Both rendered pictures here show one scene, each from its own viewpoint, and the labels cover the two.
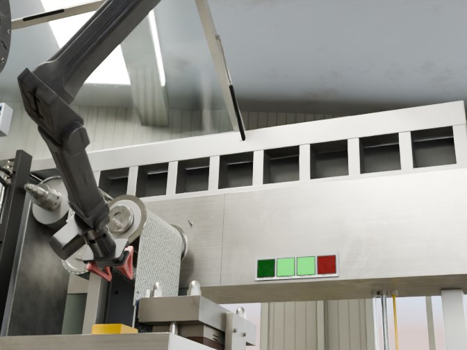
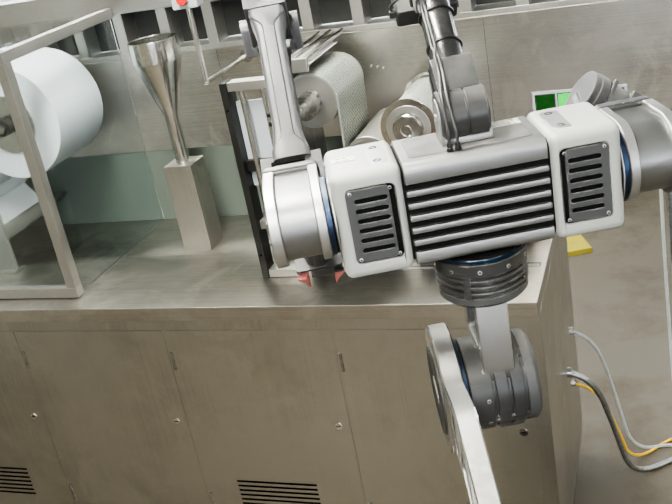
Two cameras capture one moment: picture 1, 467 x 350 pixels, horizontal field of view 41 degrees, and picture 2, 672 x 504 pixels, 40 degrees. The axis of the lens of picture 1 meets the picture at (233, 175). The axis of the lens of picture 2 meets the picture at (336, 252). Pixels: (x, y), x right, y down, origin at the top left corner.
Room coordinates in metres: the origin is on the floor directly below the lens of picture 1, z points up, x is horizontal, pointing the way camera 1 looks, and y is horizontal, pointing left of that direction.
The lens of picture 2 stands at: (-0.65, 0.55, 1.92)
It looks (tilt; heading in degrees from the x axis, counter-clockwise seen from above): 23 degrees down; 0
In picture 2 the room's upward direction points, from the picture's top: 11 degrees counter-clockwise
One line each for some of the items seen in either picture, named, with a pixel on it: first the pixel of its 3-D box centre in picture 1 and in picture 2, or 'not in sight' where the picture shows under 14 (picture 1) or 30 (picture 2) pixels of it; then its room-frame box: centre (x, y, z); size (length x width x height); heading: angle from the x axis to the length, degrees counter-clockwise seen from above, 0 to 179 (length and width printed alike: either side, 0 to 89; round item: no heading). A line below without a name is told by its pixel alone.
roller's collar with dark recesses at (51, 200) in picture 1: (46, 197); (307, 105); (1.69, 0.53, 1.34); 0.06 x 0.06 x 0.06; 68
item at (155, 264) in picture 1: (158, 280); not in sight; (1.71, 0.19, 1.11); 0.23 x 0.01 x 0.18; 158
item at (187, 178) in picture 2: not in sight; (182, 156); (1.99, 0.92, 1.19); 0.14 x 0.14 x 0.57
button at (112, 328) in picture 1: (115, 332); not in sight; (1.34, 0.23, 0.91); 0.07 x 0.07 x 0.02; 68
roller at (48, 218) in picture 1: (76, 214); (326, 88); (1.84, 0.47, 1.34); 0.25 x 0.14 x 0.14; 158
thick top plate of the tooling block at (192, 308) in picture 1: (202, 323); not in sight; (1.70, 0.06, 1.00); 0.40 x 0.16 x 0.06; 158
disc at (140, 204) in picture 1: (122, 220); (408, 127); (1.62, 0.29, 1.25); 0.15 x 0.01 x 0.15; 68
